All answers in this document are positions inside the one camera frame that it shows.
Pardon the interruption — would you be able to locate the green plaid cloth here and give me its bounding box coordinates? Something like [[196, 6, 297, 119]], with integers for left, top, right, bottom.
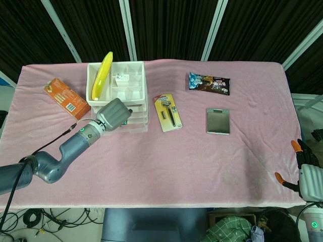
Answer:
[[203, 215, 255, 242]]

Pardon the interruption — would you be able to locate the yellow banana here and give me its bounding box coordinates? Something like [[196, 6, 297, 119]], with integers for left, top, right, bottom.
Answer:
[[91, 51, 114, 101]]

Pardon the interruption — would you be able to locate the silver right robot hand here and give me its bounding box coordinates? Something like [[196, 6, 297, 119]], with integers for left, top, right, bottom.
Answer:
[[274, 138, 323, 202]]

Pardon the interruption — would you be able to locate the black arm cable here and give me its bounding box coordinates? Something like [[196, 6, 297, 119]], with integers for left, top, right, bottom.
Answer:
[[4, 123, 78, 215]]

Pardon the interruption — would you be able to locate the black coiled floor cable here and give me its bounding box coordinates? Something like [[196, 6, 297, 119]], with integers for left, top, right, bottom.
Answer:
[[24, 209, 45, 229]]

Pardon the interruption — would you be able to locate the grey aluminium partition post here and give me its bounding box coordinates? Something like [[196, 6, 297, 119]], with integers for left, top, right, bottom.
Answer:
[[41, 0, 83, 63], [200, 0, 228, 61], [281, 19, 323, 71], [120, 0, 138, 61]]

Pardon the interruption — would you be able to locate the clear plastic drawer unit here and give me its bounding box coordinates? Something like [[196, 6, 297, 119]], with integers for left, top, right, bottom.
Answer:
[[86, 60, 149, 134]]

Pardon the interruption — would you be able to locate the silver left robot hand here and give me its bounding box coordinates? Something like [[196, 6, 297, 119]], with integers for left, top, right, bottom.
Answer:
[[96, 97, 134, 132]]

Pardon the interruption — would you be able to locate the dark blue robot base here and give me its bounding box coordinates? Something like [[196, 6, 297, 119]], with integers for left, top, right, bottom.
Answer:
[[102, 208, 209, 242]]

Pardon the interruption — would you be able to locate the orange cardboard box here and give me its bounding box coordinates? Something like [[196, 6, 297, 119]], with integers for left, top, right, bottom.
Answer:
[[42, 77, 92, 119]]

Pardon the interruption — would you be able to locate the dark brown snack bag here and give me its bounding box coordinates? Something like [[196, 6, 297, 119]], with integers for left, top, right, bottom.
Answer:
[[188, 72, 232, 96]]

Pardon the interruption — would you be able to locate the razor in yellow blister pack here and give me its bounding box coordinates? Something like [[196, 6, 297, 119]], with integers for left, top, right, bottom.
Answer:
[[153, 93, 183, 133]]

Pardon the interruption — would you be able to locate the clear plastic drawer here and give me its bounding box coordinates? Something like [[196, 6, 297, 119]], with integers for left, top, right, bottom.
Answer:
[[91, 102, 148, 113], [102, 124, 149, 134]]

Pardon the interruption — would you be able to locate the pink plush table cloth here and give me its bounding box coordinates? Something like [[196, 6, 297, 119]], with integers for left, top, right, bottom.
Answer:
[[0, 59, 306, 210]]

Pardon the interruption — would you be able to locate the black mesh bin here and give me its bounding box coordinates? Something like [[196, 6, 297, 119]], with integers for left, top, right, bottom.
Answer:
[[259, 208, 301, 242]]

